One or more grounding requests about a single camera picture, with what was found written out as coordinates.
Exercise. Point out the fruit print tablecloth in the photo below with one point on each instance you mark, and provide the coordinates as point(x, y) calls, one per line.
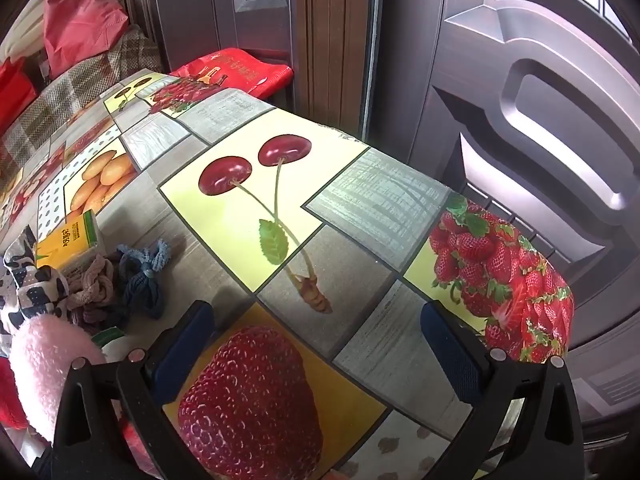
point(350, 240)

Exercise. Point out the red tote bag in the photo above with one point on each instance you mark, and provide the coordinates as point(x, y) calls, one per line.
point(15, 95)

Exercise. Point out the pink fabric bag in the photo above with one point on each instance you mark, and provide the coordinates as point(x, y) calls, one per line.
point(80, 20)

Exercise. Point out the yellow tissue pack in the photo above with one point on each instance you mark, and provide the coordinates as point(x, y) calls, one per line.
point(65, 242)

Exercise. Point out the mauve knit hair bands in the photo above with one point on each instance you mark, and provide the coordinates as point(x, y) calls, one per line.
point(92, 285)

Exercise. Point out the pink plush toy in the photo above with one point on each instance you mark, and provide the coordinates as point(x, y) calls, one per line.
point(40, 365)

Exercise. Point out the red printed plastic bag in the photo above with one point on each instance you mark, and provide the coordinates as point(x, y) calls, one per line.
point(235, 67)

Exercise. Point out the cow print cloth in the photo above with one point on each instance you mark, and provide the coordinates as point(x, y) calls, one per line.
point(30, 285)

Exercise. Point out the white foam roll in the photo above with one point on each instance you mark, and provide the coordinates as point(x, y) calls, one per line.
point(22, 35)

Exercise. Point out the plaid bench cover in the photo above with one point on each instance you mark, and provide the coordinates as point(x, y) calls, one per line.
point(65, 95)

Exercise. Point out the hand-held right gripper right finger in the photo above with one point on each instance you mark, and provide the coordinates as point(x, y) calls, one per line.
point(450, 345)

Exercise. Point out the blue knit hair band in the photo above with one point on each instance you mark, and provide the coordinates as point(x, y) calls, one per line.
point(142, 285)

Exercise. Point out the grey metal door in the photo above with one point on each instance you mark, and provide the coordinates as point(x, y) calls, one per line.
point(210, 10)
point(525, 85)

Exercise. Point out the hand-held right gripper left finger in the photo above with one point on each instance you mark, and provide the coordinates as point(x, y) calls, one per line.
point(185, 355)

